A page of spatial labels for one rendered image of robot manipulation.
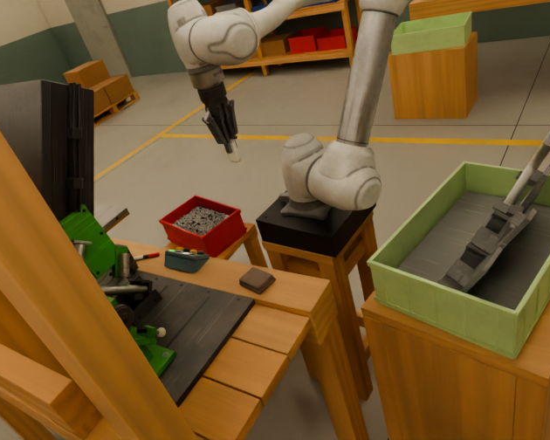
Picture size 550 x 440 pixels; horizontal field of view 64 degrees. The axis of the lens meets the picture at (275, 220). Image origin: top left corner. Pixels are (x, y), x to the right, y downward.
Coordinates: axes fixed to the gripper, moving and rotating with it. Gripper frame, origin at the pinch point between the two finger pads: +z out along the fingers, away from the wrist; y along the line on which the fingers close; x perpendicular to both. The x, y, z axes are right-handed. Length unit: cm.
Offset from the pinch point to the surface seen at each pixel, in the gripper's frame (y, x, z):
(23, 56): 462, 920, 40
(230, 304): -23.5, 0.5, 41.2
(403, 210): 155, 9, 132
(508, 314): -10, -75, 36
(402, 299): -3, -47, 46
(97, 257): -35, 37, 19
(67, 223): -36, 40, 6
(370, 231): 37, -21, 56
